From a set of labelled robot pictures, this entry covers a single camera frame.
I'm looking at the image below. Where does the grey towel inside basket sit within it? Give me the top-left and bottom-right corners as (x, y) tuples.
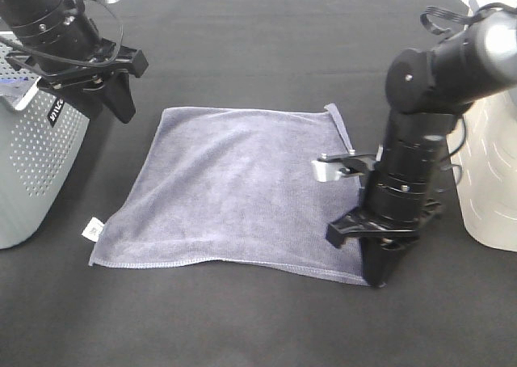
(1, 78), (32, 99)

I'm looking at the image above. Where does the white plastic storage bin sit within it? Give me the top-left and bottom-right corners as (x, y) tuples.
(446, 0), (517, 251)

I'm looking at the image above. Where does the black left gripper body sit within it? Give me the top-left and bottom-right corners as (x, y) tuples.
(6, 39), (149, 96)

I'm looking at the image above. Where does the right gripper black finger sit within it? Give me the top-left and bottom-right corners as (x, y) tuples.
(360, 237), (408, 288)

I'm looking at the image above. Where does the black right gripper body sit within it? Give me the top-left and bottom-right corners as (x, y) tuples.
(326, 199), (444, 248)

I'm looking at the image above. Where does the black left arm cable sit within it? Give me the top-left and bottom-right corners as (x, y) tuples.
(0, 0), (124, 75)

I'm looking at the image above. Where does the grey-blue microfibre towel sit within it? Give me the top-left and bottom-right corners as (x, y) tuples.
(90, 103), (364, 285)

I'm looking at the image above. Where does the grey perforated laundry basket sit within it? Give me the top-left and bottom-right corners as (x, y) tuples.
(1, 45), (89, 249)

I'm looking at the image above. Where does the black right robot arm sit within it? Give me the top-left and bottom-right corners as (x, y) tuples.
(313, 2), (516, 287)

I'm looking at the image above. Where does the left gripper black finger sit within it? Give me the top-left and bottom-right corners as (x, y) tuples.
(101, 72), (136, 124)
(58, 88), (103, 119)

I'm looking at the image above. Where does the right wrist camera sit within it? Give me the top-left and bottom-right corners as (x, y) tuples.
(311, 150), (379, 183)

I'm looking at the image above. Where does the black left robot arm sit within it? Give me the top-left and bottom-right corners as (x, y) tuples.
(1, 0), (149, 124)

